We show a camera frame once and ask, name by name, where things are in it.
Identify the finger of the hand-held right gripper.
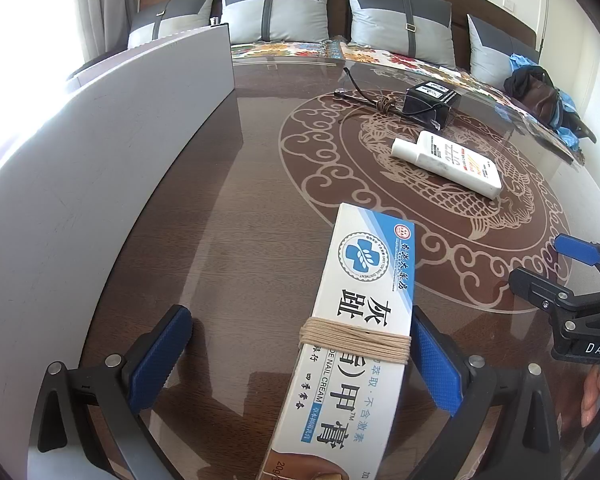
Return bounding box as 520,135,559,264
509,267,590,323
553,233,600,288

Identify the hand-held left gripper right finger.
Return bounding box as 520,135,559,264
410,305,563,480

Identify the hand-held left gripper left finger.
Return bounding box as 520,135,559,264
35,304,195,480

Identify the white and blue cream box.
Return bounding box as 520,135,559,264
257,202,416,480

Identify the white cardboard box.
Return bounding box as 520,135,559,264
0,24,236,441

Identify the brown patterned glass desktop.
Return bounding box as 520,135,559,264
75,52,600,480

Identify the dark wooden armrest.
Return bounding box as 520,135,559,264
562,110,597,144

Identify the dark bag with blue cloth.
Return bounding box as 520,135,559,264
509,52,582,149

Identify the white lotion bottle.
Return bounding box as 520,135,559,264
391,130,503,200

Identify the dark brown bag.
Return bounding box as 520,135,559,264
504,65,561,124

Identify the small black adapter box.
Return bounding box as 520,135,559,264
404,81,458,130

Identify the grey two-tone pillow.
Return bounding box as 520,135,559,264
344,0,455,68
467,13,539,93
221,0,335,45
127,0,218,51

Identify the brown wooden headboard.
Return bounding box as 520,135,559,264
139,0,539,73

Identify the floral blanket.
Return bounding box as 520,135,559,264
230,35,588,166

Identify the grey curtain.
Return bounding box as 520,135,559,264
80,0,141,63

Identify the black cable with twine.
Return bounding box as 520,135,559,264
334,66,441,128

